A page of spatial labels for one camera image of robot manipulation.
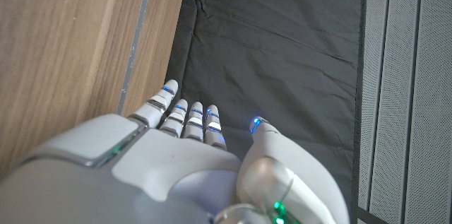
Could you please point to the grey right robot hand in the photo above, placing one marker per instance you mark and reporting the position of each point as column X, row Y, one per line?
column 159, row 174

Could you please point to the black backdrop cloth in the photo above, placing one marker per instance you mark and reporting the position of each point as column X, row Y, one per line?
column 275, row 58

